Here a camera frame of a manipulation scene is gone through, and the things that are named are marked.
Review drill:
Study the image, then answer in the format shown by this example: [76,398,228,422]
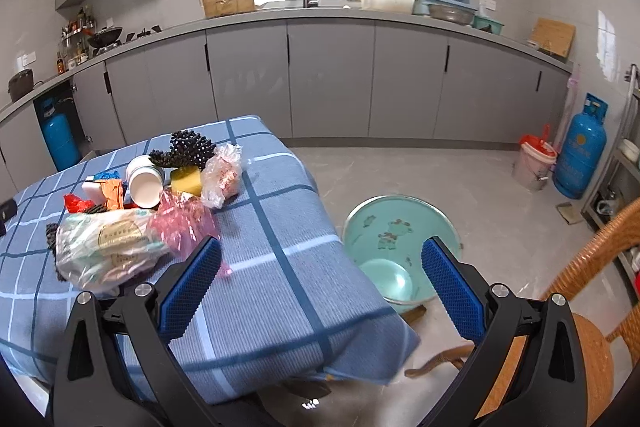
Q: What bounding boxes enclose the teal metal basin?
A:
[342,195,463,314]

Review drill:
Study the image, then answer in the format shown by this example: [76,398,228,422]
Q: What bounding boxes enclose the dark rice cooker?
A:
[8,68,35,103]

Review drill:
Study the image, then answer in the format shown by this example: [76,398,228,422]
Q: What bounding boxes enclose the yellow sponge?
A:
[170,166,202,197]

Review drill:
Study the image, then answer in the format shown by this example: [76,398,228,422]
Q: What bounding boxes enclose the spice bottles rack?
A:
[56,4,96,74]

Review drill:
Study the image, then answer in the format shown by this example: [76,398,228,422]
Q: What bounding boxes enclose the white paper cup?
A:
[125,155,165,209]

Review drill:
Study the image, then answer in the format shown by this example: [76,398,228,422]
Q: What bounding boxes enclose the white green printed plastic bag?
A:
[54,208,170,294]

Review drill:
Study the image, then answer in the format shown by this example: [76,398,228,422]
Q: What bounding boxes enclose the black wok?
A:
[88,26,122,50]

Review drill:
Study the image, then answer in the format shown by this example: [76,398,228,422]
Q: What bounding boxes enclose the metal shelf rack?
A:
[580,63,640,287]

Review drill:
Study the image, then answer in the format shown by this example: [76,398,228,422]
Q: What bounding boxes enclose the cardboard piece on floor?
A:
[555,202,584,225]

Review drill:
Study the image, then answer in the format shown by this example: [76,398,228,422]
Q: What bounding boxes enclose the orange wrapper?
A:
[100,178,124,211]

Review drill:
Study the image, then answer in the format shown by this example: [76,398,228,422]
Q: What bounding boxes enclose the pink plastic bag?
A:
[149,190,221,261]

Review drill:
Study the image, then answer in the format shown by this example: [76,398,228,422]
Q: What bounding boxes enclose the grey kitchen cabinets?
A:
[1,9,570,196]

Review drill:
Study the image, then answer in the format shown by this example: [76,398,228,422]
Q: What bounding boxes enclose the blue plaid tablecloth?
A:
[1,116,419,403]

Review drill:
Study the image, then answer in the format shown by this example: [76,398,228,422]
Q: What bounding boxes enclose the green small basket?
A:
[472,14,503,35]

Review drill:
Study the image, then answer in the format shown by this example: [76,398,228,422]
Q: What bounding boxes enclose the red plastic bag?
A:
[63,194,94,213]

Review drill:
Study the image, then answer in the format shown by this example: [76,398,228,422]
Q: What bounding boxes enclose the pink bin with red bag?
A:
[512,124,558,192]

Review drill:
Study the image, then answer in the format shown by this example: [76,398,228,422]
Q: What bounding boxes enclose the wicker chair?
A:
[396,190,631,426]

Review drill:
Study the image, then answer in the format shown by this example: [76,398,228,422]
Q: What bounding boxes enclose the blue gas cylinder left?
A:
[41,98,80,171]

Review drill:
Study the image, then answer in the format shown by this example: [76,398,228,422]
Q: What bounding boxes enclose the black bumpy mesh pad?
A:
[149,130,217,170]

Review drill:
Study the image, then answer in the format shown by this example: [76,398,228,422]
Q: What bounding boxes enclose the blue gas cylinder right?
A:
[552,93,608,199]

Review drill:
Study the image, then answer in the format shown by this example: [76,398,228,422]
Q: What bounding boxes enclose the clear red-printed plastic bag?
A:
[201,143,243,209]

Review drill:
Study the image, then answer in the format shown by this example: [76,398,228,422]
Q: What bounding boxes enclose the blue gas cylinder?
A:
[552,93,608,199]
[41,98,80,171]

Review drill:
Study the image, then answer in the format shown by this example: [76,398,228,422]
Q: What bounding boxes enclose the blue wrapper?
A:
[93,170,122,182]

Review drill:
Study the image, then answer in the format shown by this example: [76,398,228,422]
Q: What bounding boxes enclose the white block sponge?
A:
[81,180,105,204]

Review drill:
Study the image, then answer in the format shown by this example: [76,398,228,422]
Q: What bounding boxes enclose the metal bowl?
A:
[428,3,475,26]

